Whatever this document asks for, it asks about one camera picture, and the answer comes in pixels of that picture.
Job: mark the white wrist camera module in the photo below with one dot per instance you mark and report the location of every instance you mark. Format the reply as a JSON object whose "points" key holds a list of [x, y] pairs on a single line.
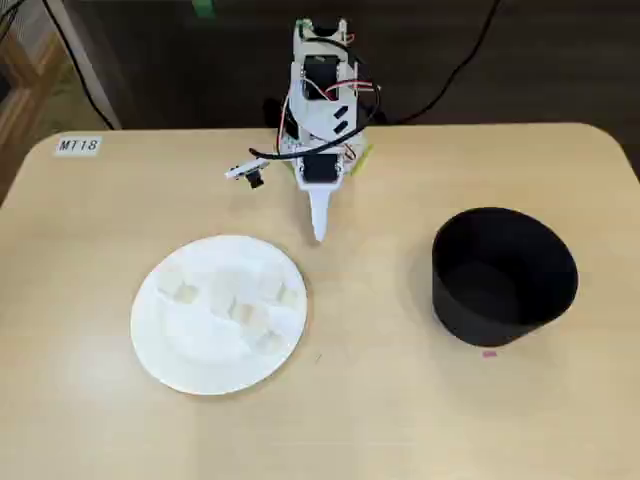
{"points": [[245, 171]]}

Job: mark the white MT18 label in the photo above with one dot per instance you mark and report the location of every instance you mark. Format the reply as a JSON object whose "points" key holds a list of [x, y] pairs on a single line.
{"points": [[77, 145]]}

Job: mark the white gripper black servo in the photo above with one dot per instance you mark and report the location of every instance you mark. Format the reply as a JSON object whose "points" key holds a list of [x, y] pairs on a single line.
{"points": [[320, 171]]}

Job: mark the grey white pole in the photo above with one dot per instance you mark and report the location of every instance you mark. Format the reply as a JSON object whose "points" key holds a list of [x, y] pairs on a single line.
{"points": [[97, 70]]}

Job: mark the green controller board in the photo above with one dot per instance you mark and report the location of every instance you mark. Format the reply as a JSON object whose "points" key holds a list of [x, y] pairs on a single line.
{"points": [[362, 160]]}

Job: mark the black round pot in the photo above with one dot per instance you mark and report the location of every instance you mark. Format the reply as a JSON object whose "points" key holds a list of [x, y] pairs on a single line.
{"points": [[480, 320]]}

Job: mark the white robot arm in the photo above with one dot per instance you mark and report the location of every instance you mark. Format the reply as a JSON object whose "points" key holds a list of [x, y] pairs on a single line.
{"points": [[320, 115]]}

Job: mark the white paper plate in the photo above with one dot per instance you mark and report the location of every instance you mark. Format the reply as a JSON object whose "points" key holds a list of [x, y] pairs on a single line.
{"points": [[200, 360]]}

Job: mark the wooden furniture frame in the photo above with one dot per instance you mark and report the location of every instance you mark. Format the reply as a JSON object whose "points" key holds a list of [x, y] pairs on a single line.
{"points": [[25, 85]]}

